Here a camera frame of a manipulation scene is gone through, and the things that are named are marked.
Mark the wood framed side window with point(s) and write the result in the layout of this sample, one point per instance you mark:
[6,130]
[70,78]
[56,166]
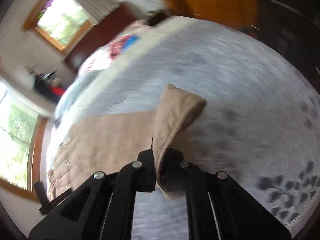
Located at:
[22,132]

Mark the blue cloth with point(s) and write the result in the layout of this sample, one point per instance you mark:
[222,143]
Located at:
[129,42]

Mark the white pleated rear curtain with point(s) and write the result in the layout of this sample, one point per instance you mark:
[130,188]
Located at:
[95,2]

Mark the red patterned cloth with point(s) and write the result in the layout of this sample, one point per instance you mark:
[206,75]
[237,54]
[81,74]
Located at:
[117,46]

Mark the hanging dark and red clothes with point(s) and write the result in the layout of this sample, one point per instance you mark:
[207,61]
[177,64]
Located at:
[48,85]

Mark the grey floral quilted bedspread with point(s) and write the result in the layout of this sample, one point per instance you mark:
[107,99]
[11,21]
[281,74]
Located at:
[260,124]

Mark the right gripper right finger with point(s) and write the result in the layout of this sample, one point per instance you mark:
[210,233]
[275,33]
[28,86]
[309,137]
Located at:
[217,206]

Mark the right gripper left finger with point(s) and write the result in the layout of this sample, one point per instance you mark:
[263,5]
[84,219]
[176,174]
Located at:
[101,207]

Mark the dark wooden headboard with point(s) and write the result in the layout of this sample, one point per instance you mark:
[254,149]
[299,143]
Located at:
[99,35]

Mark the grey pillow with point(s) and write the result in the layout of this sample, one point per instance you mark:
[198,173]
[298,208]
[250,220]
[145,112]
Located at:
[72,93]

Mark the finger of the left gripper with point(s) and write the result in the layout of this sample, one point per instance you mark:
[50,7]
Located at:
[47,208]

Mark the wood framed rear window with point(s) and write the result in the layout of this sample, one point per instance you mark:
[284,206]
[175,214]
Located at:
[61,23]

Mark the beige quilted jacket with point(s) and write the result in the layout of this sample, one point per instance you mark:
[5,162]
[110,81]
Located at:
[109,142]

